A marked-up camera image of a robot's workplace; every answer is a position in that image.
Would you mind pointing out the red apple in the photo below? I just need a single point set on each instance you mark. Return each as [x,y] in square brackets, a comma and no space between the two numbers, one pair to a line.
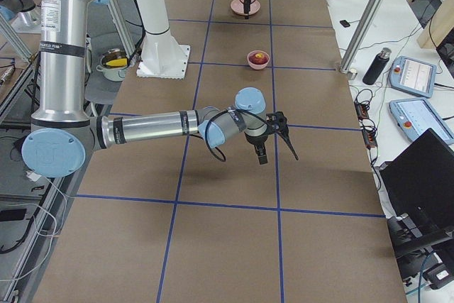
[258,58]

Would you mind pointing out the black monitor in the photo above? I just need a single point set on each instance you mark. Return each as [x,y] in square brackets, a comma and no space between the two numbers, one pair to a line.
[419,181]

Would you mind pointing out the black water bottle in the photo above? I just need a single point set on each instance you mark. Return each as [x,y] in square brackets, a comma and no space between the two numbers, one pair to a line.
[377,66]

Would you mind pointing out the small black device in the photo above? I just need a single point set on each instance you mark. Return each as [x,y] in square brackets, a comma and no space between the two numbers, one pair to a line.
[345,23]

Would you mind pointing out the lower teach pendant tablet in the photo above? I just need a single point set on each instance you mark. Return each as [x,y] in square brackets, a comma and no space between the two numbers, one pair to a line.
[415,116]

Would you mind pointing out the white enamel pot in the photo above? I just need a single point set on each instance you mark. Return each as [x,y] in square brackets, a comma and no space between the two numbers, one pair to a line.
[113,65]

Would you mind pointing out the aluminium frame post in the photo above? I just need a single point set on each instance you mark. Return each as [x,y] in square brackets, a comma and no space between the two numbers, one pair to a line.
[365,22]

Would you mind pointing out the upper teach pendant tablet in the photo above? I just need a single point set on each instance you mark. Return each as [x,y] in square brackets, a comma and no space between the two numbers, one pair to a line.
[413,76]

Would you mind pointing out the white pedestal column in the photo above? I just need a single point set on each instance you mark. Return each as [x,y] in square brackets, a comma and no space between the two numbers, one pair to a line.
[162,56]

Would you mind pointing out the pink bowl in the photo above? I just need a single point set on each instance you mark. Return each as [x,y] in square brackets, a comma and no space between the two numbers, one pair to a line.
[254,66]

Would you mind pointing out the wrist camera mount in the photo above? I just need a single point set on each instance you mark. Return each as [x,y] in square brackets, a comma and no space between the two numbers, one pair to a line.
[277,123]

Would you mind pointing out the teach pendant tablet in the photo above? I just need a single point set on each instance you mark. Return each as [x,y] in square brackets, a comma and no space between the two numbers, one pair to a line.
[413,76]
[415,116]

